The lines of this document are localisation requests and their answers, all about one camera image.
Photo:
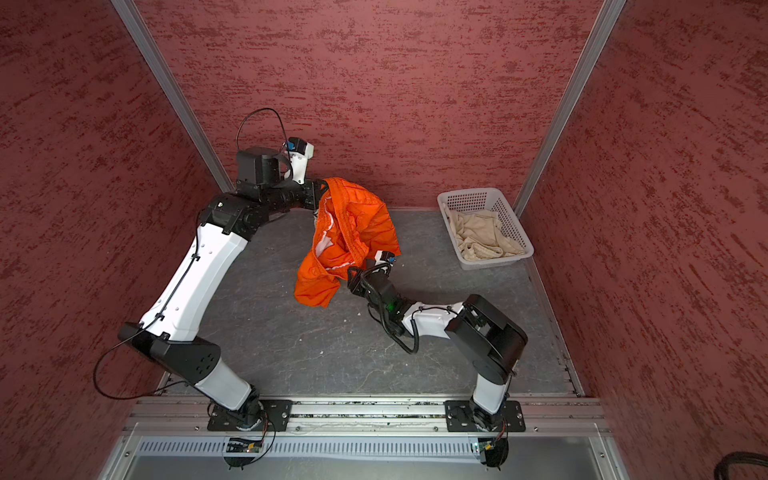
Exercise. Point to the small circuit board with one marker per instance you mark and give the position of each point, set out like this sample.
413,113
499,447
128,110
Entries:
237,445
488,446

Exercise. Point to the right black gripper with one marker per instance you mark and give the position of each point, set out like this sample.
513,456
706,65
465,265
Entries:
360,281

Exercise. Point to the left small circuit board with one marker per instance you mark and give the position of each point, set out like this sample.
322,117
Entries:
237,445

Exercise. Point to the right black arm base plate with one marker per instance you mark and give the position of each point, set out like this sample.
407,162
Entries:
465,416

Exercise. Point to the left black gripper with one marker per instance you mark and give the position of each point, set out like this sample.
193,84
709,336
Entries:
313,192

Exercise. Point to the aluminium front rail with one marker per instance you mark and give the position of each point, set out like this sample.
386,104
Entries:
375,416

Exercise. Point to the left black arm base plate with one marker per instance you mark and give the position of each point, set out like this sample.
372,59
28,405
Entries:
254,416

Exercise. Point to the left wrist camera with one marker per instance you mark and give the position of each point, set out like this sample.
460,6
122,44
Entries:
300,153

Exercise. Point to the left aluminium corner post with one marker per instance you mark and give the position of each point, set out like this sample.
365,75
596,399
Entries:
137,28

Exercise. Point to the right small circuit board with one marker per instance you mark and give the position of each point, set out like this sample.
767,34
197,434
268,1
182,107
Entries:
488,446

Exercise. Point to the white plastic laundry basket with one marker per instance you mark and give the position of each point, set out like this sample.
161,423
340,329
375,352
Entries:
490,199

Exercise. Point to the white slotted cable duct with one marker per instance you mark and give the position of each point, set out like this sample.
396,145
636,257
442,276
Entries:
451,448

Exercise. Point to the aluminium corner post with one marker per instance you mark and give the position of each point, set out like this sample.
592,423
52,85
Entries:
602,28
137,28

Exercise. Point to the right aluminium corner post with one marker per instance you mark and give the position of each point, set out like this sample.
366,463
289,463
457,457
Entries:
602,28

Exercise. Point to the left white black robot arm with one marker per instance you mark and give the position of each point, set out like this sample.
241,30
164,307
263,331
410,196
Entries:
269,183

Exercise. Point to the beige shorts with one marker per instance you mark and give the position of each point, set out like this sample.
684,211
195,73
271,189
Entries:
479,236

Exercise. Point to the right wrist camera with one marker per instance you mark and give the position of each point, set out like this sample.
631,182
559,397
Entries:
384,258

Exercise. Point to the orange shorts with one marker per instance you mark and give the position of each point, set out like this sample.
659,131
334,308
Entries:
352,225

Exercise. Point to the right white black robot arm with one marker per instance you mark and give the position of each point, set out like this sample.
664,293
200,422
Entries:
484,335

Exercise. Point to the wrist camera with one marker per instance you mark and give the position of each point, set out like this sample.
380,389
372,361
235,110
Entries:
384,258
300,153

